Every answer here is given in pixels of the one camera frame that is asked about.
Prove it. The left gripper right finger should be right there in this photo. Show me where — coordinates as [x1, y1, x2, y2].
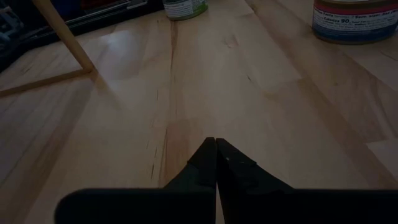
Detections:
[216, 138, 398, 224]

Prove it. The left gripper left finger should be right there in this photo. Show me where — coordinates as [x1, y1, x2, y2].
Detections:
[54, 136, 217, 224]

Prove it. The wooden slatted shelf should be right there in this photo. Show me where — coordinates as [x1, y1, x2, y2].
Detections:
[0, 0, 98, 97]

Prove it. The tuna can green white label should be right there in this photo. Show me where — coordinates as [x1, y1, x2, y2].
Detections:
[163, 0, 209, 22]

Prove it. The salmon can red blue label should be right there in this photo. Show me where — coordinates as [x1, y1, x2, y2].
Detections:
[312, 0, 398, 45]

